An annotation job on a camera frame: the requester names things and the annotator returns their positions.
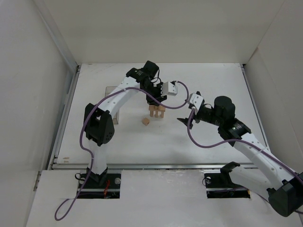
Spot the small wood cube block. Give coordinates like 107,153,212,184
142,118,150,126

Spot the purple cable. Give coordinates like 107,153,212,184
54,80,190,221
188,108,303,213

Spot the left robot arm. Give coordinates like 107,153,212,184
84,61,167,187

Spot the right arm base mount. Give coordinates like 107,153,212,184
203,173,250,199

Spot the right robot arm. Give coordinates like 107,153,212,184
179,93,303,217

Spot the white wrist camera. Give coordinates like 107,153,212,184
161,81,178,96
187,91,205,113

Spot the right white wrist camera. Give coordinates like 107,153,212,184
187,91,205,113

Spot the clear plastic box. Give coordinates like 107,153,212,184
105,86,120,125

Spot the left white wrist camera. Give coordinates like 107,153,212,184
161,81,178,96

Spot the long wood block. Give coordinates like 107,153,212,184
149,105,166,112

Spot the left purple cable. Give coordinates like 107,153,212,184
54,80,190,221

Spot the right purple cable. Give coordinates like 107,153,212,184
188,108,303,213

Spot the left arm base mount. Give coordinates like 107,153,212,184
75,173,121,199

